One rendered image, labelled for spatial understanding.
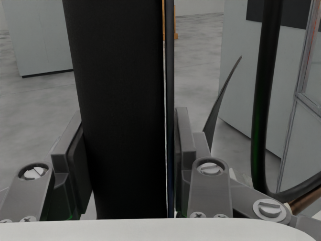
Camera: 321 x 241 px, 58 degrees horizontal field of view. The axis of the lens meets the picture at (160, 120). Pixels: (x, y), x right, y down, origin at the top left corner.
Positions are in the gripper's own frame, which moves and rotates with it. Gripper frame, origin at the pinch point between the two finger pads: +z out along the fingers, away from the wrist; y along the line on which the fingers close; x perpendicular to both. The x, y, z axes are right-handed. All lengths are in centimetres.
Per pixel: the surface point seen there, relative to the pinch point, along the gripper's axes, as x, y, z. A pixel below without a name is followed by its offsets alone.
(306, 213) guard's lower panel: -98, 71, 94
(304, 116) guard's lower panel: -56, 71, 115
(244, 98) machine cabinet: -106, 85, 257
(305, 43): -24, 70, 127
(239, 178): -31, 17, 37
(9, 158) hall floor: -149, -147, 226
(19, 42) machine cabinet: -90, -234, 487
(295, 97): -51, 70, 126
